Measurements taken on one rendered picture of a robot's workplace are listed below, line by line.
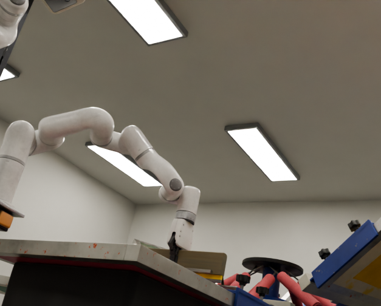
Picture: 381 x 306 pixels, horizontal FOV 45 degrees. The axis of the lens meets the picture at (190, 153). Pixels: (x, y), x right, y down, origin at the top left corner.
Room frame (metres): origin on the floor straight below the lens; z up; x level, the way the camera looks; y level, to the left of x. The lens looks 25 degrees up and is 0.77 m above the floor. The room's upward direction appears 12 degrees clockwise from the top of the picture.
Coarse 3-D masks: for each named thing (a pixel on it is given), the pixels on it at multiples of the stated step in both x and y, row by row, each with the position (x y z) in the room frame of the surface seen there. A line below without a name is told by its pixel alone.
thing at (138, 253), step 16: (0, 240) 1.28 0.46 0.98; (16, 240) 1.24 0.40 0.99; (32, 240) 1.21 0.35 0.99; (48, 240) 1.18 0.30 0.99; (16, 256) 1.28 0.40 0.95; (32, 256) 1.23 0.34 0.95; (48, 256) 1.18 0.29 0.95; (64, 256) 1.13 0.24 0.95; (80, 256) 1.10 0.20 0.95; (96, 256) 1.07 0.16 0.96; (112, 256) 1.05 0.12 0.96; (128, 256) 1.02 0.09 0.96; (144, 256) 1.02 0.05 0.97; (160, 256) 1.07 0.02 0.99; (160, 272) 1.08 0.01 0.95; (176, 272) 1.13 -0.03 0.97; (192, 272) 1.19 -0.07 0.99; (192, 288) 1.22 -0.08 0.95; (208, 288) 1.27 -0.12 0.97; (224, 288) 1.34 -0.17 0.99; (224, 304) 1.38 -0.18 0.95
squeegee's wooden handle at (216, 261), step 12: (156, 252) 1.69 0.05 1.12; (168, 252) 1.66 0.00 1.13; (180, 252) 1.63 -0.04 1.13; (192, 252) 1.60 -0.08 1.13; (204, 252) 1.57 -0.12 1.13; (216, 252) 1.55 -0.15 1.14; (180, 264) 1.62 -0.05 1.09; (192, 264) 1.59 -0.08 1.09; (204, 264) 1.57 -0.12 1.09; (216, 264) 1.54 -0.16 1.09
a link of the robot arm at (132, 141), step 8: (128, 128) 1.56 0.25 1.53; (136, 128) 1.57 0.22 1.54; (112, 136) 1.66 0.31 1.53; (120, 136) 1.59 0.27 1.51; (128, 136) 1.56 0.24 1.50; (136, 136) 1.56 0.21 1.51; (144, 136) 1.58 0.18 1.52; (96, 144) 1.65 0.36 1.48; (112, 144) 1.66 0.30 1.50; (120, 144) 1.64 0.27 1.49; (128, 144) 1.58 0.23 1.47; (136, 144) 1.57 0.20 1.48; (144, 144) 1.57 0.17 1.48; (120, 152) 1.68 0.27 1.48; (128, 152) 1.67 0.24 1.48; (136, 152) 1.58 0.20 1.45
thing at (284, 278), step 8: (248, 272) 2.30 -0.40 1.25; (256, 272) 2.42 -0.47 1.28; (280, 272) 2.17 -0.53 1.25; (288, 272) 2.29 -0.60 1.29; (224, 280) 2.30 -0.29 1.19; (232, 280) 2.29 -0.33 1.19; (264, 280) 2.12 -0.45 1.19; (272, 280) 2.15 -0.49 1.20; (280, 280) 2.16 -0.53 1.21; (288, 280) 2.11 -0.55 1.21; (288, 288) 2.11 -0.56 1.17; (296, 288) 2.05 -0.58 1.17; (256, 296) 2.03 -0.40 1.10; (296, 296) 2.06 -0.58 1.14; (304, 296) 2.00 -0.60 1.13; (312, 296) 1.99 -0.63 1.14; (296, 304) 2.50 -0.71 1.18; (304, 304) 2.01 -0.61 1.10; (312, 304) 1.95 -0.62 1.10; (320, 304) 1.96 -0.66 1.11; (328, 304) 2.04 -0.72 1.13; (336, 304) 2.26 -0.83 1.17
